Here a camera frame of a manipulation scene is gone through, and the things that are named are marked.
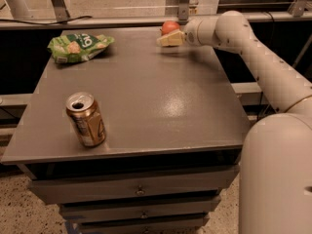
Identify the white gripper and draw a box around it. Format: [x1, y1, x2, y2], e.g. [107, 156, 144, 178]
[156, 19, 215, 47]

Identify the red apple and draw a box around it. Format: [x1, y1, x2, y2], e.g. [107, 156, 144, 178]
[161, 20, 180, 35]

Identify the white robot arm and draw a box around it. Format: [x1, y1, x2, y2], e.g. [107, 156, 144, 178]
[156, 11, 312, 234]

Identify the orange soda can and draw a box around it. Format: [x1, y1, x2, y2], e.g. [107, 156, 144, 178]
[65, 92, 105, 147]

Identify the green chip bag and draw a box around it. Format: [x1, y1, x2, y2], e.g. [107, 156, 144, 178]
[48, 33, 115, 64]

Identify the grey drawer cabinet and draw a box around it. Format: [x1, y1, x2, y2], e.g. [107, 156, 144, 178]
[3, 27, 250, 234]

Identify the metal railing bar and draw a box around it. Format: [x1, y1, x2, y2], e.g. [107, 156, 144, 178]
[0, 11, 312, 30]

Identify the top drawer knob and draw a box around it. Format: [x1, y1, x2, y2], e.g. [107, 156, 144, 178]
[136, 186, 145, 196]

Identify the drawer knob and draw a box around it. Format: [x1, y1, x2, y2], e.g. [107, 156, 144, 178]
[140, 213, 148, 219]
[136, 186, 145, 196]

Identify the white pipe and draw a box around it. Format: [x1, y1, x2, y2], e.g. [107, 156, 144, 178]
[5, 0, 31, 20]

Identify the middle drawer knob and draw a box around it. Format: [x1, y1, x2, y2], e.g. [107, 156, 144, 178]
[140, 213, 148, 219]

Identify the black cable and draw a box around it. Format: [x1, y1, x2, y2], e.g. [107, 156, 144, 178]
[0, 15, 94, 26]

